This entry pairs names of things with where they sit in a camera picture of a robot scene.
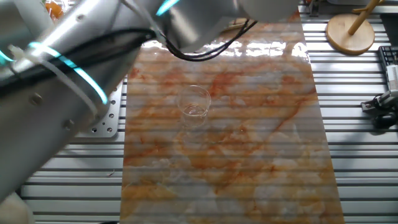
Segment clear glass beaker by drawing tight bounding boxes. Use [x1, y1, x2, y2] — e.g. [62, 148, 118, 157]
[176, 85, 212, 128]

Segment orange marble pattern mat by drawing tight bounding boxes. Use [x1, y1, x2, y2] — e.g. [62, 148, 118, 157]
[119, 12, 345, 224]

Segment wooden stand with round base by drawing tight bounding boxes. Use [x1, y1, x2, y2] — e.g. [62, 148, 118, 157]
[325, 0, 386, 56]

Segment orange fruit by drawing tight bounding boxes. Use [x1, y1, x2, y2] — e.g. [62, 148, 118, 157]
[45, 2, 65, 20]

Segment black keyboard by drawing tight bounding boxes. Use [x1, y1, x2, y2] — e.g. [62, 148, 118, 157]
[377, 45, 398, 68]

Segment black box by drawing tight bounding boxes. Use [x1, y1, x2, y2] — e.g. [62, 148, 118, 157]
[379, 12, 398, 47]

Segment robot cable bundle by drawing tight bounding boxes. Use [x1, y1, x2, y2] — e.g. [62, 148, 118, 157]
[0, 19, 259, 94]

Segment black camera clamp mount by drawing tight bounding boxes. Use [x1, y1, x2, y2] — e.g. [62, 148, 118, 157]
[360, 90, 398, 129]

